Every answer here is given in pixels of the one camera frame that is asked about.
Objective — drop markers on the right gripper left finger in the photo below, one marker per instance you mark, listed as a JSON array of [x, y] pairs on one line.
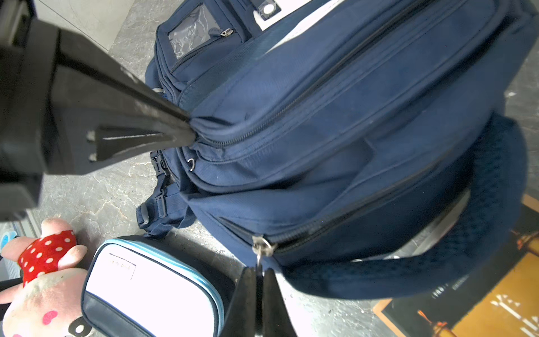
[[241, 316]]

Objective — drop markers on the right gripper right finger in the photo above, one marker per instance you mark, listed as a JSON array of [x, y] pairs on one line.
[[275, 317]]

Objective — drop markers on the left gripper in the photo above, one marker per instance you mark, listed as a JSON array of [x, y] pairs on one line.
[[102, 113]]

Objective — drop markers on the navy blue student backpack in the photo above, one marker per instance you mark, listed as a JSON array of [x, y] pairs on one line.
[[359, 147]]

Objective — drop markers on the brown black book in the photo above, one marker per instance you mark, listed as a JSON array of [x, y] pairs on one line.
[[499, 299]]

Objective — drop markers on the blue pencil case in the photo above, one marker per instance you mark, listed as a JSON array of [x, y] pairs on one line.
[[140, 287]]

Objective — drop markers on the pink pig plush toy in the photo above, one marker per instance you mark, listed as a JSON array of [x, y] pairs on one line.
[[47, 301]]

